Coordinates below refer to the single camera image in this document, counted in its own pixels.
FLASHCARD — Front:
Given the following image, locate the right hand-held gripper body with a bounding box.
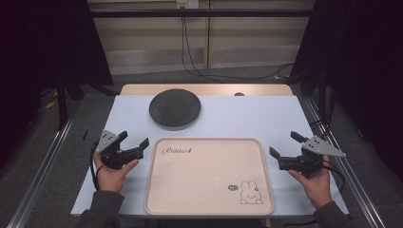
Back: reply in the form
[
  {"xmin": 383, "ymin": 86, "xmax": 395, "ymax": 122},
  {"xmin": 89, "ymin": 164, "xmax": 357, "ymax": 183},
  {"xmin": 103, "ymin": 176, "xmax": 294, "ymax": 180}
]
[{"xmin": 278, "ymin": 135, "xmax": 347, "ymax": 179}]

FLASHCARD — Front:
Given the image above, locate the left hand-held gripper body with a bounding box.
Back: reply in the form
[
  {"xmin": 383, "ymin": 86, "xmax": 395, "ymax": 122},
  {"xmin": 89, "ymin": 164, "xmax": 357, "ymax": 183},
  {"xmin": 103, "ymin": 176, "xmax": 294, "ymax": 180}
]
[{"xmin": 94, "ymin": 129, "xmax": 144, "ymax": 170}]

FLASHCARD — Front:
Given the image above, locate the person's left hand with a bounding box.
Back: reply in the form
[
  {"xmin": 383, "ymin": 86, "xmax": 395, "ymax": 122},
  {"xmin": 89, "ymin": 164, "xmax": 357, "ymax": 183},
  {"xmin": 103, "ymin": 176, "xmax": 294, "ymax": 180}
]
[{"xmin": 92, "ymin": 153, "xmax": 141, "ymax": 194}]

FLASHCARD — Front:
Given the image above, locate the person's right hand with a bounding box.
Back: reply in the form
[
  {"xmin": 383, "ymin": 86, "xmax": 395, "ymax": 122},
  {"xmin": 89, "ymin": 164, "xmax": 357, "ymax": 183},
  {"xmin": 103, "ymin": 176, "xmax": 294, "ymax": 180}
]
[{"xmin": 287, "ymin": 154, "xmax": 335, "ymax": 210}]

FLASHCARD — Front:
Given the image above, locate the white table mat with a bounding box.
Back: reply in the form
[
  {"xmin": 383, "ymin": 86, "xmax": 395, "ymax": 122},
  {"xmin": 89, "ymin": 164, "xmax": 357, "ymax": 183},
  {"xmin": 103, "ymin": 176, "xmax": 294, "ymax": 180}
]
[{"xmin": 69, "ymin": 94, "xmax": 350, "ymax": 219}]

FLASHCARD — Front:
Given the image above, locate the dark round plate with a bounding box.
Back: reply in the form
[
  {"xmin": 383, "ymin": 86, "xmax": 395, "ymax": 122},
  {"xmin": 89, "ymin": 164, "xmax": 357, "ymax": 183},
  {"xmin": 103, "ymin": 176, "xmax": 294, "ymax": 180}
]
[{"xmin": 148, "ymin": 88, "xmax": 202, "ymax": 128}]

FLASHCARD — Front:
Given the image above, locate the beige tray with rabbit print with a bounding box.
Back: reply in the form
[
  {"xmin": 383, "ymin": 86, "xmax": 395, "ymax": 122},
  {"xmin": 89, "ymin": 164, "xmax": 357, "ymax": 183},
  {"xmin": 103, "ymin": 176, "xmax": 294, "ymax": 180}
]
[{"xmin": 144, "ymin": 137, "xmax": 276, "ymax": 219}]

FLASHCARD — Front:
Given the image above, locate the dark curtain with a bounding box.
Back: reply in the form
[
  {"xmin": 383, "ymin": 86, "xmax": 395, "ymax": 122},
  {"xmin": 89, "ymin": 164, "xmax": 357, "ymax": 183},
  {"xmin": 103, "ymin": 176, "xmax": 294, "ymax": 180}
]
[
  {"xmin": 289, "ymin": 0, "xmax": 403, "ymax": 183},
  {"xmin": 0, "ymin": 0, "xmax": 114, "ymax": 169}
]

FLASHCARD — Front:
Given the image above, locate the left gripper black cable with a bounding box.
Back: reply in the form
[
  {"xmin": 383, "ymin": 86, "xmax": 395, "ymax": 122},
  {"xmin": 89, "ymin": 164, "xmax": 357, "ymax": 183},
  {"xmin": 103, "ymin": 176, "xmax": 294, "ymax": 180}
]
[{"xmin": 89, "ymin": 141, "xmax": 106, "ymax": 192}]

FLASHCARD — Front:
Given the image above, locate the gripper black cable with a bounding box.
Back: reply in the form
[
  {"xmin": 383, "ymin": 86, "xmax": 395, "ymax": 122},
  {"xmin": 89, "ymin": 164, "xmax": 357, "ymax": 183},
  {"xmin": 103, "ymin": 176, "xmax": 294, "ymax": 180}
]
[
  {"xmin": 322, "ymin": 159, "xmax": 347, "ymax": 194},
  {"xmin": 89, "ymin": 141, "xmax": 106, "ymax": 192}
]

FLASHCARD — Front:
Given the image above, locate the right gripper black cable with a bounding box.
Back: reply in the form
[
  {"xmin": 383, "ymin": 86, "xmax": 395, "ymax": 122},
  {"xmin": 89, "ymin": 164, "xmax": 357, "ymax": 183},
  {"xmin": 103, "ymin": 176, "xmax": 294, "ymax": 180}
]
[{"xmin": 322, "ymin": 159, "xmax": 347, "ymax": 194}]

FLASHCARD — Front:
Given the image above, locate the aluminium rail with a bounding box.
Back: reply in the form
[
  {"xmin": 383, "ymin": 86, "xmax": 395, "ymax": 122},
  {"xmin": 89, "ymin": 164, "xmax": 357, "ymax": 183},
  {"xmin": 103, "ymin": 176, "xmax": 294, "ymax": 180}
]
[
  {"xmin": 6, "ymin": 101, "xmax": 82, "ymax": 228},
  {"xmin": 302, "ymin": 96, "xmax": 387, "ymax": 228}
]

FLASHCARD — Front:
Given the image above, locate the black wall cable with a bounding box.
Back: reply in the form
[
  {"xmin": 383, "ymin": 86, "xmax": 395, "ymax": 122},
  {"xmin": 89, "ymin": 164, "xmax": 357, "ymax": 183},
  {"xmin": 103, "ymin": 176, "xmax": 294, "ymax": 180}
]
[{"xmin": 180, "ymin": 15, "xmax": 296, "ymax": 82}]

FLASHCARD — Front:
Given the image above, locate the black horizontal frame bar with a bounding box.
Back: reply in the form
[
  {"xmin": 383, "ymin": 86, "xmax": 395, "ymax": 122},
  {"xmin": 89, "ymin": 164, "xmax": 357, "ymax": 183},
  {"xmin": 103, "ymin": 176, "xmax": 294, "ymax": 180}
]
[{"xmin": 88, "ymin": 9, "xmax": 317, "ymax": 19}]

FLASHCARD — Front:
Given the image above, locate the white wall socket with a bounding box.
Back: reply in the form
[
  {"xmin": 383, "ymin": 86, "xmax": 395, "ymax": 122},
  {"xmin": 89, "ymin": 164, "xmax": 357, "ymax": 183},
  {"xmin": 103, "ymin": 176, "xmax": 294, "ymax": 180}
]
[{"xmin": 176, "ymin": 0, "xmax": 201, "ymax": 10}]

